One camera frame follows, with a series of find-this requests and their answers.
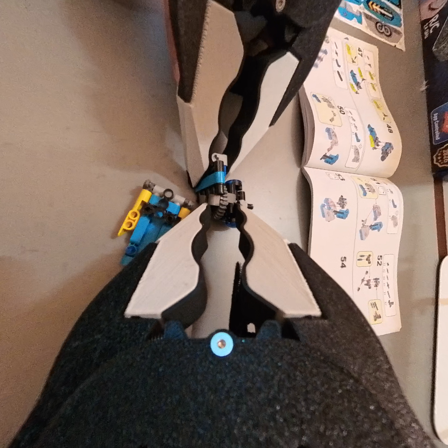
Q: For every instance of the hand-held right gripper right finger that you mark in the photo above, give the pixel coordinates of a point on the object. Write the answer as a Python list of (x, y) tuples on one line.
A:
[(280, 276)]

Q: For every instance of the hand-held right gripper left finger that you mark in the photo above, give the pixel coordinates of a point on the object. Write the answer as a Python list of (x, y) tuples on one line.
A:
[(168, 276)]

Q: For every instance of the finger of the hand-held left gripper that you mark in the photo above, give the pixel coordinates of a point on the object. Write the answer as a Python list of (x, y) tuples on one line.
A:
[(269, 98), (210, 84)]

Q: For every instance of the blue yellow brick assembly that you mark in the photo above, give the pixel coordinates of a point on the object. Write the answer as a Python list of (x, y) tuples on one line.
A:
[(150, 213)]

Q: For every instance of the blue beam with black pins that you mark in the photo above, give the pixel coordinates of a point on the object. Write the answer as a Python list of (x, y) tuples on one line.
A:
[(213, 180)]

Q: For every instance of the grey desk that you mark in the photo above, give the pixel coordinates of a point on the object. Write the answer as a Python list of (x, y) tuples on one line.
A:
[(70, 140)]

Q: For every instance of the open instruction booklet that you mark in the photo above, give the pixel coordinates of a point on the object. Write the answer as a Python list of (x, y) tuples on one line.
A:
[(357, 175)]

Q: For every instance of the blue sticker sheet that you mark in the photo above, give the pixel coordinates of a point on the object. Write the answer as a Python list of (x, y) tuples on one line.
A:
[(371, 17)]

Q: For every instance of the dark blue toy box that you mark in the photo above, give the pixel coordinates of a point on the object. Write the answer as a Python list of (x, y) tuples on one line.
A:
[(435, 84)]

